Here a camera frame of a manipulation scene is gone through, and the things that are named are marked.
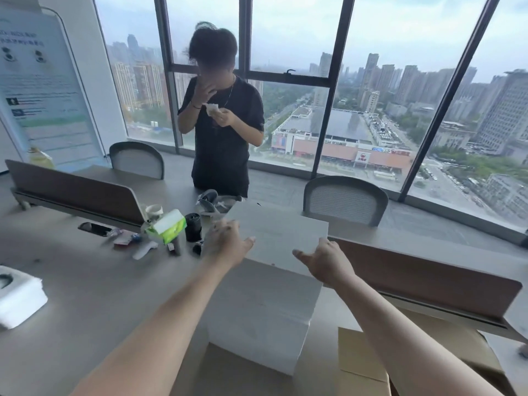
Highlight white roll-up banner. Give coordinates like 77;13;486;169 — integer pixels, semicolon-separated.
0;5;105;171

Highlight dark window frame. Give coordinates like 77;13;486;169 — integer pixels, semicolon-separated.
153;0;528;202

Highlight black smartphone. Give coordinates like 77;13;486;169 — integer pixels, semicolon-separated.
78;221;113;237

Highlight black cylinder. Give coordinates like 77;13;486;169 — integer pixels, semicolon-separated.
184;213;202;243

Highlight green tissue packet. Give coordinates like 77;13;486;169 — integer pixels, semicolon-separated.
145;209;187;245

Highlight white foam packaging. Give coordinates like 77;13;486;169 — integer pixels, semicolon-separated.
0;265;48;330

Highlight white thermometer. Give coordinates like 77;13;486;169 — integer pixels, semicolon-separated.
132;241;159;260

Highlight grey mesh office chair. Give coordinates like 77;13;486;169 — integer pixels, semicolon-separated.
303;175;389;227
109;141;166;180

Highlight yellow plastic bottle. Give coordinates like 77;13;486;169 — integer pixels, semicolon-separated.
27;147;55;170

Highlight person's right forearm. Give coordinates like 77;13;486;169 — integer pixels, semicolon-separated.
326;273;509;396

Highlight large white foam box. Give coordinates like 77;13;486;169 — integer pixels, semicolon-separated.
207;201;330;376

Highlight person's left forearm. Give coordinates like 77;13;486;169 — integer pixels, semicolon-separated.
71;260;239;396

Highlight brown cardboard box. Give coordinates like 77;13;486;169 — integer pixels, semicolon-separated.
197;307;518;396

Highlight person's left hand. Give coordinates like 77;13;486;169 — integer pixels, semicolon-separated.
201;220;257;269

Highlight brown desk divider panel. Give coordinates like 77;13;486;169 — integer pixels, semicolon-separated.
329;236;523;331
4;159;148;228

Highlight person's right hand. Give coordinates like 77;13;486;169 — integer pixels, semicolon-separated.
292;237;356;289

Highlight grey white headset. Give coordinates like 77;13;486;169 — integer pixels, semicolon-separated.
197;189;243;218

